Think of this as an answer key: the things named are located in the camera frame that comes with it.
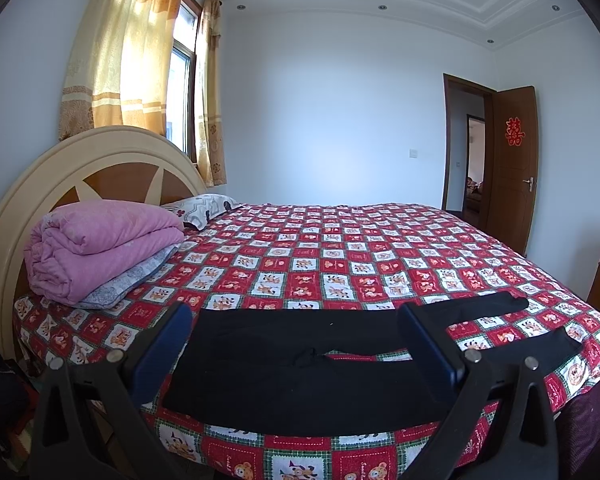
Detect black pants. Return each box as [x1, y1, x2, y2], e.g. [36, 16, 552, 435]
[162, 289, 584, 438]

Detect pile of dark clothes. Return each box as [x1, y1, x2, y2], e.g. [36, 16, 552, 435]
[0, 353, 38, 479]

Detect grey patterned pillow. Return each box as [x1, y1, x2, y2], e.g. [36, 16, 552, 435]
[74, 244, 180, 310]

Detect pink folded quilt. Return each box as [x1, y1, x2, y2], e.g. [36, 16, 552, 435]
[23, 200, 184, 306]

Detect red patchwork bed sheet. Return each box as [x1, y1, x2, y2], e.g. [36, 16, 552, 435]
[12, 204, 600, 479]

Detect white patterned pillow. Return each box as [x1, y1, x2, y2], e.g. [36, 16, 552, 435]
[162, 193, 242, 231]

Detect brown wooden door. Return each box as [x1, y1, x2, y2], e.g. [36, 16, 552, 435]
[486, 86, 539, 255]

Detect cream wooden headboard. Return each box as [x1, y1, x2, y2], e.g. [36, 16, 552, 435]
[0, 126, 207, 359]

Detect red double happiness decal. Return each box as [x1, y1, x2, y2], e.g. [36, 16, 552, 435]
[505, 117, 526, 148]

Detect yellow left curtain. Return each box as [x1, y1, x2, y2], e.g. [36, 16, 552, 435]
[58, 0, 182, 140]

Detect window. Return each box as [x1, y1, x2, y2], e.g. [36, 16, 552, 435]
[166, 0, 201, 158]

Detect brown door frame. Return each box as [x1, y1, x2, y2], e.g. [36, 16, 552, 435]
[441, 74, 496, 230]

